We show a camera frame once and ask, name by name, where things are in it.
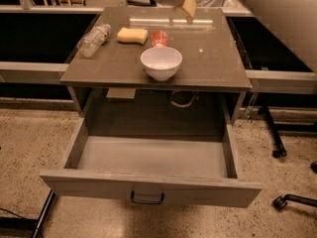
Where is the open grey top drawer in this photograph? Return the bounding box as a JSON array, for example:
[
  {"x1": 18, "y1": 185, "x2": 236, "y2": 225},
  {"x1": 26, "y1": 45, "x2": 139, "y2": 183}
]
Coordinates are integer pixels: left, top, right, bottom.
[{"x1": 41, "y1": 118, "x2": 262, "y2": 207}]

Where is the grey cabinet with dark top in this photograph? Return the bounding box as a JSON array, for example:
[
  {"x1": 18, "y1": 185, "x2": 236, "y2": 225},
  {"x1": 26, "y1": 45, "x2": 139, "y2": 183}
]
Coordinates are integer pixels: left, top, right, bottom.
[{"x1": 61, "y1": 8, "x2": 251, "y2": 138}]

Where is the black chair caster leg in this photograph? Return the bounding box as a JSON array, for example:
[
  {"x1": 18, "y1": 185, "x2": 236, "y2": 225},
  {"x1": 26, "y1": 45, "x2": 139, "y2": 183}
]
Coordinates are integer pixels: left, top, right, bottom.
[{"x1": 272, "y1": 194, "x2": 317, "y2": 210}]

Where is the black drawer handle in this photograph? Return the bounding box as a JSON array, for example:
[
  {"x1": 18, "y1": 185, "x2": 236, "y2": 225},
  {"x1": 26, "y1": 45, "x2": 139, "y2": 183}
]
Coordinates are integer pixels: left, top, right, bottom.
[{"x1": 130, "y1": 191, "x2": 164, "y2": 205}]

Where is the black floor frame bar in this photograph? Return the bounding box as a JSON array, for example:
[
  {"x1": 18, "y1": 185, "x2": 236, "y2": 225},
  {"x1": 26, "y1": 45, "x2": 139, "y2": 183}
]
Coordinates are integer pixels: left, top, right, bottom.
[{"x1": 0, "y1": 190, "x2": 56, "y2": 238}]

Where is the black stand leg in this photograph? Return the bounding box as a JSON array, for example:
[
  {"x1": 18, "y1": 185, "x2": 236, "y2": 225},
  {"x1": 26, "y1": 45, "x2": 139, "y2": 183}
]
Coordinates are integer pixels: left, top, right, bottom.
[{"x1": 262, "y1": 105, "x2": 287, "y2": 159}]

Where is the red soda can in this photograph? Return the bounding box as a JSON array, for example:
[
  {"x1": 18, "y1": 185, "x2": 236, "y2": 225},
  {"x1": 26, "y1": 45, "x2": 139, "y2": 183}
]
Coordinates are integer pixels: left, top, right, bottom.
[{"x1": 151, "y1": 30, "x2": 168, "y2": 47}]

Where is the clear plastic water bottle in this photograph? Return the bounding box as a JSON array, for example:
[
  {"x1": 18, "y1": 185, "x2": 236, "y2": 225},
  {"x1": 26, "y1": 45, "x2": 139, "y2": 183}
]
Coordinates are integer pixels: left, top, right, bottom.
[{"x1": 77, "y1": 24, "x2": 111, "y2": 58}]

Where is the white bowl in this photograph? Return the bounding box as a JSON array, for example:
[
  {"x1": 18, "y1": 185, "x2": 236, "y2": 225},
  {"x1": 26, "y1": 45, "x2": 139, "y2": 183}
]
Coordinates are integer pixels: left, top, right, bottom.
[{"x1": 141, "y1": 47, "x2": 182, "y2": 81}]

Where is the yellow sponge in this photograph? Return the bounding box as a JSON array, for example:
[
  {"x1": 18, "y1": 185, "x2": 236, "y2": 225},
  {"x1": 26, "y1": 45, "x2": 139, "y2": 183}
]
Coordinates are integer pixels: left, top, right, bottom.
[{"x1": 117, "y1": 27, "x2": 148, "y2": 45}]

